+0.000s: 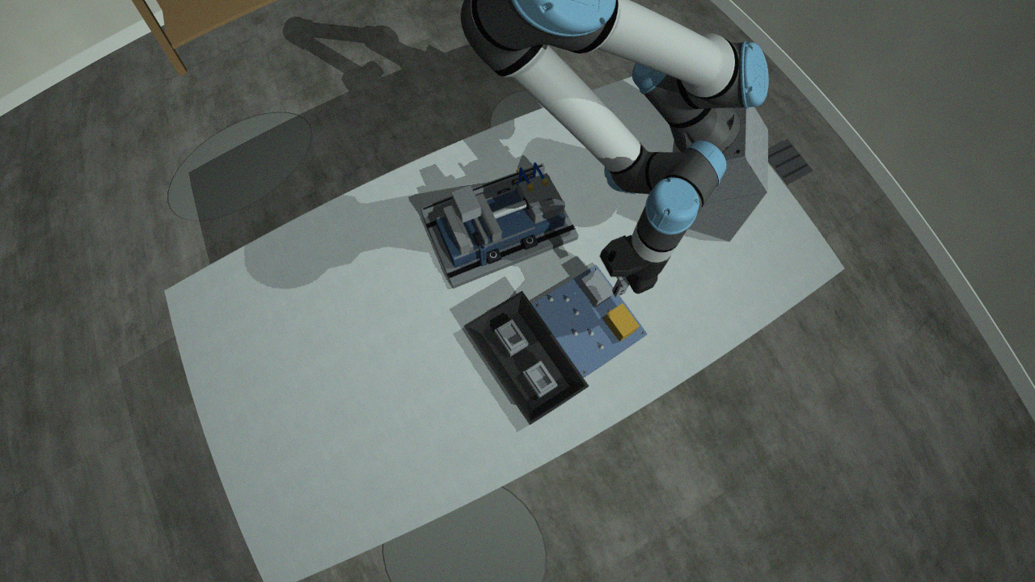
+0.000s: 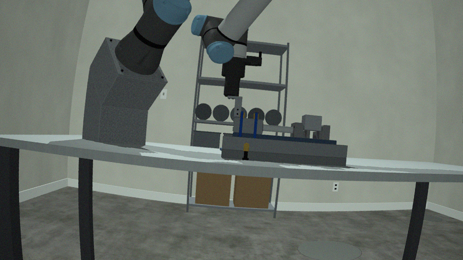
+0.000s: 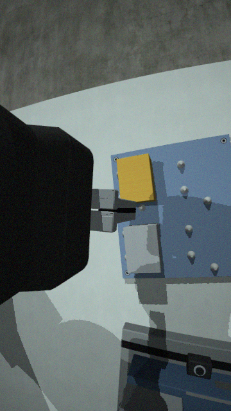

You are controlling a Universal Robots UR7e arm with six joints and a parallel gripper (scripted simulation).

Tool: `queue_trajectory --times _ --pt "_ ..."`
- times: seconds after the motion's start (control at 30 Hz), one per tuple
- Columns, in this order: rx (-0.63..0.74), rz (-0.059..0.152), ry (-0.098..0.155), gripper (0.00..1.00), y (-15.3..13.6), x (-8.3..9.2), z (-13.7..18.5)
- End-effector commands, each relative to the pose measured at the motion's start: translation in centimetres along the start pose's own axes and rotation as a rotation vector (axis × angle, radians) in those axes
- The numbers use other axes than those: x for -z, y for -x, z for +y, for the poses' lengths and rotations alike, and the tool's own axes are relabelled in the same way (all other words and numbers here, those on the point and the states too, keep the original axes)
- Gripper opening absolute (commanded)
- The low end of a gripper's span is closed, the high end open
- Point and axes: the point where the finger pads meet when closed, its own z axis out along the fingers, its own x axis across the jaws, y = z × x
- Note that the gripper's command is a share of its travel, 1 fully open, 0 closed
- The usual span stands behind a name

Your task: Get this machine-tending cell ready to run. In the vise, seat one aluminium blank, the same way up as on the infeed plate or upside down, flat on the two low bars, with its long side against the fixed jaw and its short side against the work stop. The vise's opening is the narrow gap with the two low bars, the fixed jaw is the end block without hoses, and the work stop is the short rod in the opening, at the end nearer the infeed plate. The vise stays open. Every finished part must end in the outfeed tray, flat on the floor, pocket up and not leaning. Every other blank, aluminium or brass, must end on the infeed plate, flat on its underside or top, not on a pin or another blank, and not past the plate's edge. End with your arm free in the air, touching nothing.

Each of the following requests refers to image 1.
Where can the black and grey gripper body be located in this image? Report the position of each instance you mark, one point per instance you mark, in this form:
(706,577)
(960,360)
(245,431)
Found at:
(621,259)

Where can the yellow rectangular block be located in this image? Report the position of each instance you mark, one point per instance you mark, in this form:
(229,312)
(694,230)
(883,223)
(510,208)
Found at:
(621,322)

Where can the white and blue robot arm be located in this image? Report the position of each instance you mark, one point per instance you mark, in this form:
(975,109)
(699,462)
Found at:
(670,60)

